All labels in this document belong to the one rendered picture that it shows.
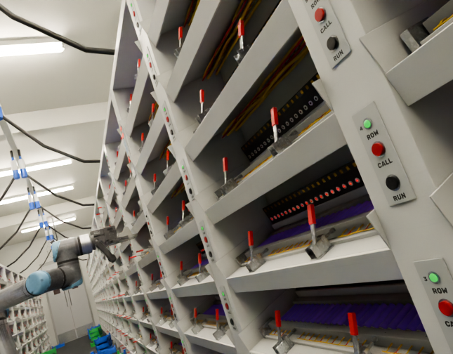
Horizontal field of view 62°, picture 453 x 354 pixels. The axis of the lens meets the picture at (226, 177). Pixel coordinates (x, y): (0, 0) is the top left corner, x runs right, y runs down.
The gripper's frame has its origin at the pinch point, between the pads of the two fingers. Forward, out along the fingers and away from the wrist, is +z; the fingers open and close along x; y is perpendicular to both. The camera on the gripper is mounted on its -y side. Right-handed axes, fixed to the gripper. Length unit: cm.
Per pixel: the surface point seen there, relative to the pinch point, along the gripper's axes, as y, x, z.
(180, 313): -39.1, -18.1, 8.2
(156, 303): -35, 52, 11
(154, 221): 2.3, -18.1, 7.1
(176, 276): -23.7, -18.4, 10.4
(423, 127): -16, -158, 8
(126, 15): 70, -71, 4
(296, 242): -24, -117, 13
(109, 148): 67, 52, 5
